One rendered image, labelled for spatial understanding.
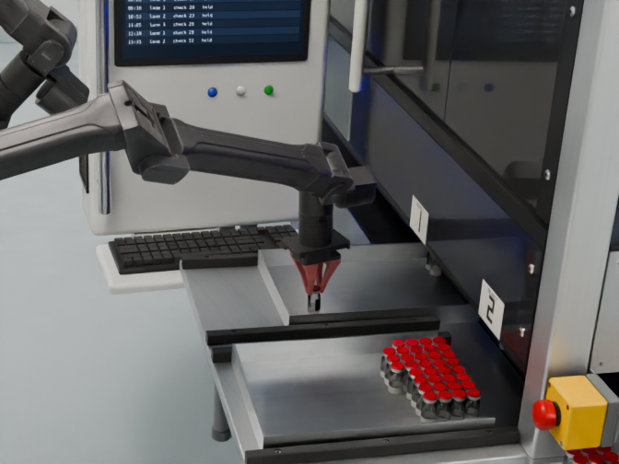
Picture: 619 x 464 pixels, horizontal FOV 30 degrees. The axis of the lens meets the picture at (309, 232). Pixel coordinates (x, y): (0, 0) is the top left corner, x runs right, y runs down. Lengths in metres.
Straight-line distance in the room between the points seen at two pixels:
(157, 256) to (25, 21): 0.69
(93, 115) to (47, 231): 2.98
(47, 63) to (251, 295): 0.56
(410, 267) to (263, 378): 0.50
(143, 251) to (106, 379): 1.21
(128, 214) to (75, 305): 1.50
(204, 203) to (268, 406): 0.82
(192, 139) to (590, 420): 0.65
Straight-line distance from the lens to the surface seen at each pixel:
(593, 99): 1.47
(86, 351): 3.64
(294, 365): 1.84
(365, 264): 2.19
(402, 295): 2.09
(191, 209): 2.47
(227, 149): 1.64
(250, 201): 2.49
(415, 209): 2.06
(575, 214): 1.52
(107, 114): 1.49
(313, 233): 1.90
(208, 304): 2.02
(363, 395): 1.78
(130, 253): 2.32
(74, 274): 4.12
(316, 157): 1.79
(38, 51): 1.79
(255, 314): 1.99
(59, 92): 1.84
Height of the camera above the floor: 1.82
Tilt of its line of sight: 24 degrees down
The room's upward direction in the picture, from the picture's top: 4 degrees clockwise
